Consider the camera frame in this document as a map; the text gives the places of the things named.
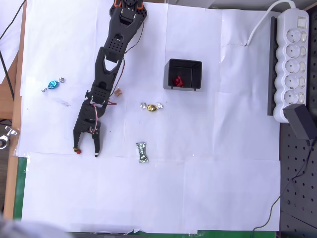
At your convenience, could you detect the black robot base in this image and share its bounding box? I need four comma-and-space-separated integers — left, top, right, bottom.
108, 0, 150, 24

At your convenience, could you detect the black box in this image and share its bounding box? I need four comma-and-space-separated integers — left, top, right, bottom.
162, 58, 203, 92

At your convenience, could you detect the green foil snack packet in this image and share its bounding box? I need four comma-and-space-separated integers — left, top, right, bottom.
135, 141, 151, 164

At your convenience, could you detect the blue wrapped candy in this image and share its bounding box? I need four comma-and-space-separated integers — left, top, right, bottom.
41, 77, 66, 93

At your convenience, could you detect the gold wrapped candy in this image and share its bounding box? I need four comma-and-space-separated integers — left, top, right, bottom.
140, 102, 164, 114

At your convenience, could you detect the silver metal clamp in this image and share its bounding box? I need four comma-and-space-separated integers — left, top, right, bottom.
0, 125, 21, 150

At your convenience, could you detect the white paper table cover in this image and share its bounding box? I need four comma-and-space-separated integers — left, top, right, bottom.
16, 0, 282, 234

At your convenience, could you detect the blurred grey object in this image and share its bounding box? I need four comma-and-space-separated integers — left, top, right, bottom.
0, 212, 66, 238

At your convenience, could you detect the dark shelf ledge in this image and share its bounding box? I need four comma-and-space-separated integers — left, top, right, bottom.
266, 16, 279, 116

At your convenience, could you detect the black pegboard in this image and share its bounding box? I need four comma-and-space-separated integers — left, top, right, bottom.
279, 9, 317, 238

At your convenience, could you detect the black power adapter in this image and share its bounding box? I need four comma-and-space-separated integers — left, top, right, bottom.
282, 103, 317, 147

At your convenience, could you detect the white power strip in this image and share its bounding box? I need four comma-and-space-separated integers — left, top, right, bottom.
273, 8, 311, 124

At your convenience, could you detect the gripper servo cable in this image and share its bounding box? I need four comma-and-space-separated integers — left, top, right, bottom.
89, 98, 119, 134

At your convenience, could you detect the thick black cable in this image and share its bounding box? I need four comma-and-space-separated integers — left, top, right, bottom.
0, 52, 15, 100

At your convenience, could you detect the long servo cable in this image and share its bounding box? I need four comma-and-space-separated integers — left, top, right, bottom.
123, 20, 146, 54

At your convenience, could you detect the white power cable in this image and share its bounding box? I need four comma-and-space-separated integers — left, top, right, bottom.
245, 0, 297, 47

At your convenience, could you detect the thin black adapter cable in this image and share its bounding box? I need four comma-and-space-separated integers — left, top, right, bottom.
251, 138, 316, 233

